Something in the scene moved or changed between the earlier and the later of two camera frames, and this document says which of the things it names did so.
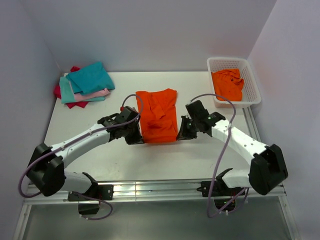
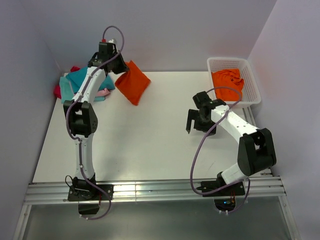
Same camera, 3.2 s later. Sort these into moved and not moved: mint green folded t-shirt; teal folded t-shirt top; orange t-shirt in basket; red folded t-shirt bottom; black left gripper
Moved: black left gripper
Not moved: teal folded t-shirt top; mint green folded t-shirt; orange t-shirt in basket; red folded t-shirt bottom
